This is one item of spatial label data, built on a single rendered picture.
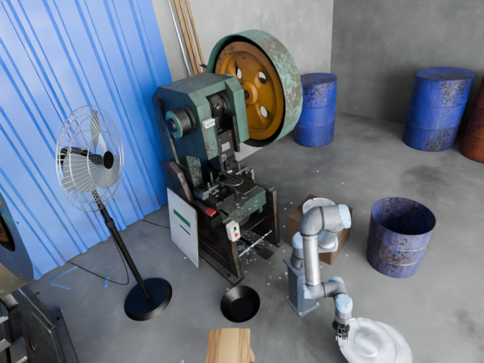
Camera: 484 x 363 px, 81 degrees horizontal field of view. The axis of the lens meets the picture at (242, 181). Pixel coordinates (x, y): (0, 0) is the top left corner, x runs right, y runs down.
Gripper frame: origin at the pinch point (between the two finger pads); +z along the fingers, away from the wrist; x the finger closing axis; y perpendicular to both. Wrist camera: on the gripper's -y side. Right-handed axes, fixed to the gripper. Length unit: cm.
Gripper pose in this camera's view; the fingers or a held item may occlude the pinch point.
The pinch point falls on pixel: (340, 334)
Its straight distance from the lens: 187.1
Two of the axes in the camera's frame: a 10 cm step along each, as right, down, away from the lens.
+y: -3.1, 5.6, -7.7
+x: 9.4, 0.8, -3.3
